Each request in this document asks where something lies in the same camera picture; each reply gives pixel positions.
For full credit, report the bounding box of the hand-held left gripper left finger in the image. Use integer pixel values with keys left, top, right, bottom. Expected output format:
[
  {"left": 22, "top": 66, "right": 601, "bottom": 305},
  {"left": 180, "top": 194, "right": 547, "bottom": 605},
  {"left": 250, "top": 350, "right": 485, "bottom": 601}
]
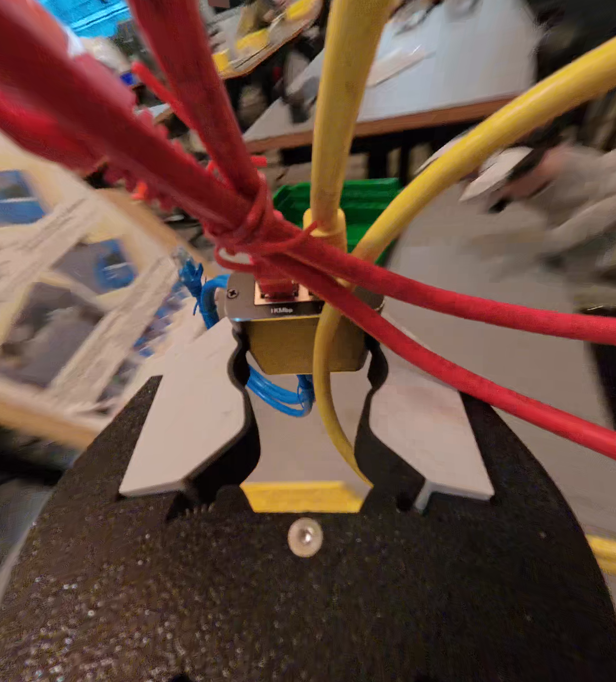
[{"left": 120, "top": 320, "right": 258, "bottom": 504}]

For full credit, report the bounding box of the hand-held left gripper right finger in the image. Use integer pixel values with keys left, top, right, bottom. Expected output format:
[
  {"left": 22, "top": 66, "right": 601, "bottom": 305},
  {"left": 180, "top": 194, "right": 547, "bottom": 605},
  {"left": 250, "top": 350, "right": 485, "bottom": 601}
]
[{"left": 356, "top": 352, "right": 495, "bottom": 514}]

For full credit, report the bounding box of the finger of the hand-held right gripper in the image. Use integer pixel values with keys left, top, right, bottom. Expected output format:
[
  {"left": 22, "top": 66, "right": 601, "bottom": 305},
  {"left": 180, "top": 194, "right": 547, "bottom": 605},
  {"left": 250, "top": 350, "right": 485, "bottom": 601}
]
[{"left": 462, "top": 147, "right": 534, "bottom": 203}]

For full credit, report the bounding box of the blue ethernet cable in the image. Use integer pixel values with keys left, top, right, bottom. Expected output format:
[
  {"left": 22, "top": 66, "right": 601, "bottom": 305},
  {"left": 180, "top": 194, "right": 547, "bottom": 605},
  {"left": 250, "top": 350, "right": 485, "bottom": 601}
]
[{"left": 175, "top": 251, "right": 316, "bottom": 418}]

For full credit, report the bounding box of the green plastic bin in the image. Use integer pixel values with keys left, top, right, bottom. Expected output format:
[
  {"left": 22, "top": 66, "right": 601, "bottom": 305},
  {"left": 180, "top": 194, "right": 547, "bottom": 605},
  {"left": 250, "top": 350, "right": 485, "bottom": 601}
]
[{"left": 274, "top": 179, "right": 402, "bottom": 267}]

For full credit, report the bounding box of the yellow plastic bin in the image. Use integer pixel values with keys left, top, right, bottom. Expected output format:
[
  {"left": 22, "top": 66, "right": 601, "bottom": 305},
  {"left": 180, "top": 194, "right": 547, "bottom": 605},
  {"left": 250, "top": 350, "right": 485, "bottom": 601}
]
[{"left": 242, "top": 482, "right": 375, "bottom": 514}]

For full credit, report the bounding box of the black ethernet splitter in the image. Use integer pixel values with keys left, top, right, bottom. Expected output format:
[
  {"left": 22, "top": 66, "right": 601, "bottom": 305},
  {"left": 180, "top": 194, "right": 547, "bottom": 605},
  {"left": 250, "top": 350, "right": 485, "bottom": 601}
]
[{"left": 226, "top": 272, "right": 383, "bottom": 376}]

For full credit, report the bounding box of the yellow ethernet cable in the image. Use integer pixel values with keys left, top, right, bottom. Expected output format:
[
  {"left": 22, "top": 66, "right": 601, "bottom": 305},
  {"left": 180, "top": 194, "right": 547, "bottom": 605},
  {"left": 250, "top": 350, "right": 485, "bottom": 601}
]
[{"left": 303, "top": 0, "right": 616, "bottom": 583}]

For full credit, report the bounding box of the red ethernet cable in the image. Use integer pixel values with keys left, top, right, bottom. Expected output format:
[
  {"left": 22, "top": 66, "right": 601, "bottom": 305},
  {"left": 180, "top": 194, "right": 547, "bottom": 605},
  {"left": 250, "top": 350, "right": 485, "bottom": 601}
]
[{"left": 0, "top": 0, "right": 616, "bottom": 477}]

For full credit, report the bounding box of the person's right forearm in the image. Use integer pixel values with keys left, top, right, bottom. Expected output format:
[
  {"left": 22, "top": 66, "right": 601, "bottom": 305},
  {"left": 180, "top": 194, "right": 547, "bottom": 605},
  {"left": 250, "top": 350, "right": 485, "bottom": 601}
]
[{"left": 530, "top": 137, "right": 616, "bottom": 286}]

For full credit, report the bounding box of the wooden clipboard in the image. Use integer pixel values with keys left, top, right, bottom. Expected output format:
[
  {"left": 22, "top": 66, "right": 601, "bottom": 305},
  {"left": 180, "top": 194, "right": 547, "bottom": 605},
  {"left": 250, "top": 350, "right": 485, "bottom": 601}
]
[{"left": 0, "top": 187, "right": 207, "bottom": 448}]

